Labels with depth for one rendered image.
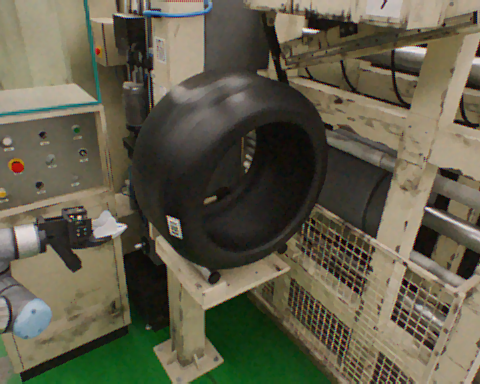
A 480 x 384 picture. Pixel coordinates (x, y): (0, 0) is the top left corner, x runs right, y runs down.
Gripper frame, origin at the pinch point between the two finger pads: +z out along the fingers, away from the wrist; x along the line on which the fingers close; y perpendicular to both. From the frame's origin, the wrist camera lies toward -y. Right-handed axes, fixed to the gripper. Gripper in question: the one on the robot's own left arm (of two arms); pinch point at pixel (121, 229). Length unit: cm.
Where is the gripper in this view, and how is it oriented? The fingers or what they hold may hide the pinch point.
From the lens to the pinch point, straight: 108.4
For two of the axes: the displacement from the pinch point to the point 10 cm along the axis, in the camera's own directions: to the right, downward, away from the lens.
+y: 1.4, -9.0, -4.1
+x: -5.7, -4.1, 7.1
